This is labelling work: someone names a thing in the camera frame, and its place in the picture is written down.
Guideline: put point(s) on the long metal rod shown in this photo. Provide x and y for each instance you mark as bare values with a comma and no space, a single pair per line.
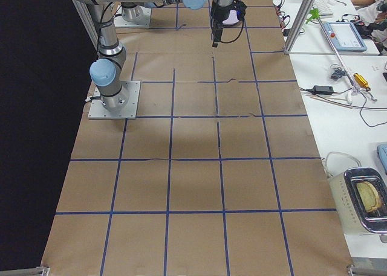
356,87

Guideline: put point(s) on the toast slice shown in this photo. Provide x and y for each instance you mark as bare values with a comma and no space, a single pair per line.
369,195

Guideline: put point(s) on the lilac round plate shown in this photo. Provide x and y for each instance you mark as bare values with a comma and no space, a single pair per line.
232,20

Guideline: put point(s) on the yellow cylindrical tool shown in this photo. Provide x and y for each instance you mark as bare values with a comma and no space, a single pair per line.
361,81

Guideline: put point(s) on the blue teach pendant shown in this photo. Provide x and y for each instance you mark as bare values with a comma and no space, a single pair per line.
344,36

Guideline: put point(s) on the person in white shirt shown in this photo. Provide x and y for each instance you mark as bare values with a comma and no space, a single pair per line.
368,12

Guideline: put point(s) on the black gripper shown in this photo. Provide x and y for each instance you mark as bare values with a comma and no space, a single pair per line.
217,15

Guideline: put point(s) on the black power adapter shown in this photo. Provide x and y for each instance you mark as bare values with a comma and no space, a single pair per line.
323,90

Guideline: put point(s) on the aluminium frame post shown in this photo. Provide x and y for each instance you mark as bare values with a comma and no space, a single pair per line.
298,23

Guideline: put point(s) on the cream toaster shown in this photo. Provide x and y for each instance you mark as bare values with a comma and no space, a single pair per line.
354,219

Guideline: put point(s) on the green plastic clamp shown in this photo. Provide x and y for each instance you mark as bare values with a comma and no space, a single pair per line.
314,15

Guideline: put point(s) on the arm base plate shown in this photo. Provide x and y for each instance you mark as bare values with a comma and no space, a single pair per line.
119,22
123,105

